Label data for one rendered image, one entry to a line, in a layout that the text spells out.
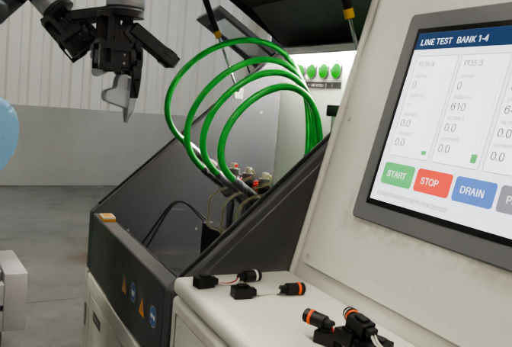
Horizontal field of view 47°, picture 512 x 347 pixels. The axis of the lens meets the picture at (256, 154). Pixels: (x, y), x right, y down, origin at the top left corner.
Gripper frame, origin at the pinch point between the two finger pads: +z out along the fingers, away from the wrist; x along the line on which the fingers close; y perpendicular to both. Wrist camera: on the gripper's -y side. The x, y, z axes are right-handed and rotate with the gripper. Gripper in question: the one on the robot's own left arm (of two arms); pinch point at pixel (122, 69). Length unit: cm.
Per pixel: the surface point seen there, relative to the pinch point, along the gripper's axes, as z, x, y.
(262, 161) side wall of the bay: 42, -31, -21
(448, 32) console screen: 36, 64, -28
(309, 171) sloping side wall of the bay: 42, 38, -6
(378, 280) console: 57, 58, 3
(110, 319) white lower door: 42, -3, 39
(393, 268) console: 56, 61, 1
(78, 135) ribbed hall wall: -75, -650, -34
